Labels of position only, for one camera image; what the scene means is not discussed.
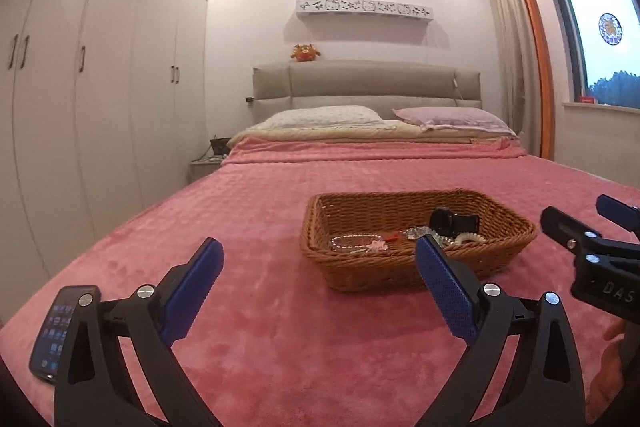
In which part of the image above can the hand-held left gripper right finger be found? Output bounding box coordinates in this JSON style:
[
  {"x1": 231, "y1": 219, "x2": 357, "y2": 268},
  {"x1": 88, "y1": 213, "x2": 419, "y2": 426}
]
[{"x1": 410, "y1": 234, "x2": 586, "y2": 427}]

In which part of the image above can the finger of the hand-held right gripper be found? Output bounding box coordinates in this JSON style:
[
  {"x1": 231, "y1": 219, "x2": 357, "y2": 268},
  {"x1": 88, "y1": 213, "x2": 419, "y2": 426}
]
[
  {"x1": 596, "y1": 194, "x2": 640, "y2": 233},
  {"x1": 540, "y1": 206, "x2": 640, "y2": 265}
]

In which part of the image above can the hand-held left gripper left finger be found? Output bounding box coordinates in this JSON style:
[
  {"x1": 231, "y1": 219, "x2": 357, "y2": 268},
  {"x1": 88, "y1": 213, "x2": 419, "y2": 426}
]
[{"x1": 54, "y1": 237, "x2": 226, "y2": 427}]

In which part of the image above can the white spiral hair tie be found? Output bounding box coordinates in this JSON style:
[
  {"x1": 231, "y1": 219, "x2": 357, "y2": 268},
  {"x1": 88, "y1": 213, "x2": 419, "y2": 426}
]
[{"x1": 440, "y1": 232, "x2": 484, "y2": 251}]

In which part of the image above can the black wristwatch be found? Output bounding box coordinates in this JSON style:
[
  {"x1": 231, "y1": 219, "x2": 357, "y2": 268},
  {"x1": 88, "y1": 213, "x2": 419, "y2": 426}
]
[{"x1": 429, "y1": 207, "x2": 481, "y2": 238}]

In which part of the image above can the brown wicker basket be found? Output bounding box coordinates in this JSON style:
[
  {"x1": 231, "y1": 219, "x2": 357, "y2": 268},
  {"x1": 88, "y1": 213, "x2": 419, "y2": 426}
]
[{"x1": 300, "y1": 188, "x2": 538, "y2": 293}]

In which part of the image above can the clear beaded bracelet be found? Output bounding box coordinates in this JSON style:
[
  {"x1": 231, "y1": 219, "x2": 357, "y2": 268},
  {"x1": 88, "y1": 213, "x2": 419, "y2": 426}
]
[{"x1": 330, "y1": 233, "x2": 391, "y2": 254}]

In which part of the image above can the person's right hand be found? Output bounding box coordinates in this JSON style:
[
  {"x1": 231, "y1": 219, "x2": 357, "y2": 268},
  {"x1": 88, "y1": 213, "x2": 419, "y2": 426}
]
[{"x1": 590, "y1": 321, "x2": 626, "y2": 424}]

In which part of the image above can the pink blanket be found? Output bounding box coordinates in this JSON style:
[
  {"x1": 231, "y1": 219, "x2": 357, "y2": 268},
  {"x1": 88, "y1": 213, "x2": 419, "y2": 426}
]
[{"x1": 0, "y1": 142, "x2": 640, "y2": 427}]

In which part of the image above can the white nightstand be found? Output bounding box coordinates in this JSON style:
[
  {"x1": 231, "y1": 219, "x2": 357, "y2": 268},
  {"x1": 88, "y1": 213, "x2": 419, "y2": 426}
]
[{"x1": 189, "y1": 155, "x2": 231, "y2": 186}]

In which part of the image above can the window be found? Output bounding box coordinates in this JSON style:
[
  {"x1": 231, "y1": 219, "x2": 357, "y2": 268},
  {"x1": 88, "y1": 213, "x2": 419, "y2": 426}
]
[{"x1": 542, "y1": 0, "x2": 640, "y2": 112}]

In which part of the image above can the black smartphone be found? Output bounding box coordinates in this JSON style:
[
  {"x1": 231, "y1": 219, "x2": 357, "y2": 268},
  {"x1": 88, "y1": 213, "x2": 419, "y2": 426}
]
[{"x1": 29, "y1": 285, "x2": 101, "y2": 386}]

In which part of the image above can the pink pillow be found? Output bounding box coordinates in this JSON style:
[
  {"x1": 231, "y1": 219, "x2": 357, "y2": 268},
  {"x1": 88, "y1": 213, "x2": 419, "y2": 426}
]
[{"x1": 392, "y1": 107, "x2": 516, "y2": 138}]

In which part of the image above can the beige and orange curtain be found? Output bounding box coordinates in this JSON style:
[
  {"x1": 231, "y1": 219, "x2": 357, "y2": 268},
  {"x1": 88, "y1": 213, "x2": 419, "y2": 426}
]
[{"x1": 481, "y1": 0, "x2": 557, "y2": 160}]

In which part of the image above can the round window sticker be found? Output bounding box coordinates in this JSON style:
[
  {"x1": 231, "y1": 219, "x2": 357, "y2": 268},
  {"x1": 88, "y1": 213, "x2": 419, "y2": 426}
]
[{"x1": 597, "y1": 13, "x2": 624, "y2": 46}]

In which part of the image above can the beige bed sheet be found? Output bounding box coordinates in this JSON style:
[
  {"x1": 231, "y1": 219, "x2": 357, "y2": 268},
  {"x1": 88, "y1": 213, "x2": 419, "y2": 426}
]
[{"x1": 227, "y1": 122, "x2": 521, "y2": 148}]

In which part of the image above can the white wardrobe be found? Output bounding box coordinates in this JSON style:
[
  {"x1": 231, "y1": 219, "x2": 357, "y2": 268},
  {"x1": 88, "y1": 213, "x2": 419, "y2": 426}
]
[{"x1": 0, "y1": 0, "x2": 210, "y2": 323}]

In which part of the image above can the white pillow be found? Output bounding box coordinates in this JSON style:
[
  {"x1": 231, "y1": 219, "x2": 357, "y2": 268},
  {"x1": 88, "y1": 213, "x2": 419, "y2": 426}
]
[{"x1": 252, "y1": 105, "x2": 386, "y2": 130}]

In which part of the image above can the beige padded headboard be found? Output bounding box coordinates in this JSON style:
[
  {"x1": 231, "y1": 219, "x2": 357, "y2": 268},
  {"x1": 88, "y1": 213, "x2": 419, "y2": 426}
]
[{"x1": 251, "y1": 61, "x2": 482, "y2": 125}]

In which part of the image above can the orange plush toy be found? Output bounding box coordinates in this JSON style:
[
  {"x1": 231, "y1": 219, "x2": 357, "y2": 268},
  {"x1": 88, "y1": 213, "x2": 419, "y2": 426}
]
[{"x1": 291, "y1": 43, "x2": 321, "y2": 63}]

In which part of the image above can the white wall shelf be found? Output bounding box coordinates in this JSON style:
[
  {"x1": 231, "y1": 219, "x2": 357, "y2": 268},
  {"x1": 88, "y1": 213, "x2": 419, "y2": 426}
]
[{"x1": 296, "y1": 0, "x2": 435, "y2": 20}]

